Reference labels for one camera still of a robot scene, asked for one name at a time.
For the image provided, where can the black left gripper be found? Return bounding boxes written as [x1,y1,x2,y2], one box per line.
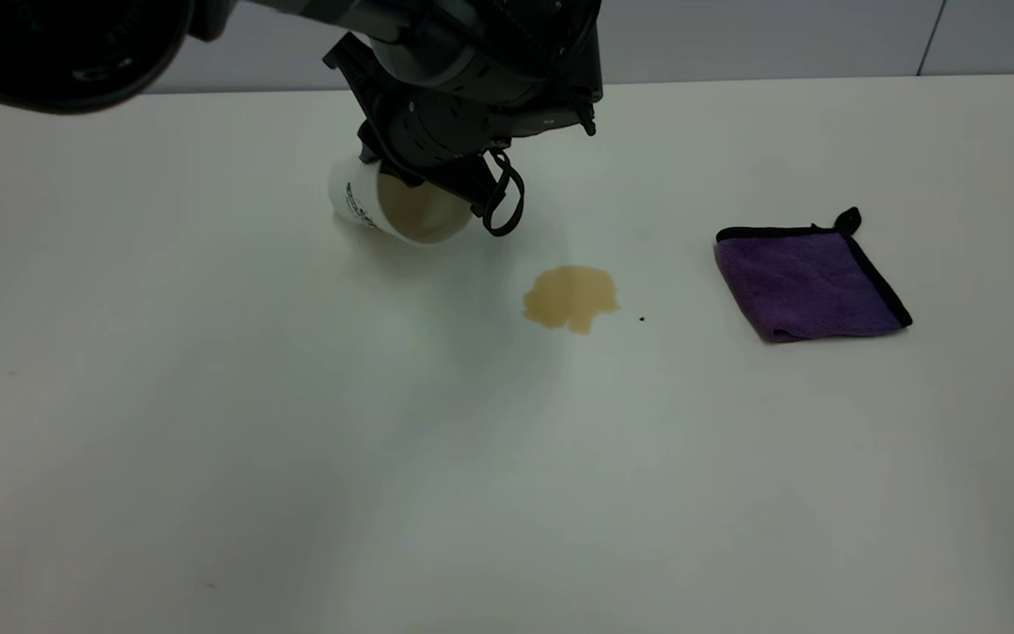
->
[324,33,561,217]

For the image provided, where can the brown coffee spill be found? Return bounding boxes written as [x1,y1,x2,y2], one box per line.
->
[522,266,621,336]

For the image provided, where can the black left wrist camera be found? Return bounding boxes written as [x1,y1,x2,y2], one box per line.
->
[482,0,605,137]

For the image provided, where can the purple cloth with black trim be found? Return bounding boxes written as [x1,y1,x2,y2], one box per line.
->
[716,208,914,343]

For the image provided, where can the white paper coffee cup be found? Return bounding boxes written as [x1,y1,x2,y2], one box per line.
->
[328,157,474,247]

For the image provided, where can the black left gripper cable loop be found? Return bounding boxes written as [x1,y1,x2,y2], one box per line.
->
[481,148,526,238]

